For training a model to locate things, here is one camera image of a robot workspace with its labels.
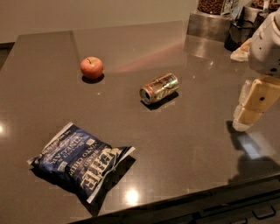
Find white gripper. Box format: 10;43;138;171
233;12;280;132

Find orange soda can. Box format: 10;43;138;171
139;73;179;105

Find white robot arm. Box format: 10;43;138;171
230;9;280;132

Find black mesh cup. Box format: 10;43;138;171
224;19;255;52

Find steel dispenser base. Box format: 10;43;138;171
186;10;231;42

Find jar of brown snacks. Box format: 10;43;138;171
197;0;239;15

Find red apple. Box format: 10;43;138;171
80;57;103;80

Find blue chip bag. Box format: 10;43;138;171
27;122;135;203

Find dark drawer with handle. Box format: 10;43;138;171
71;172;280;224

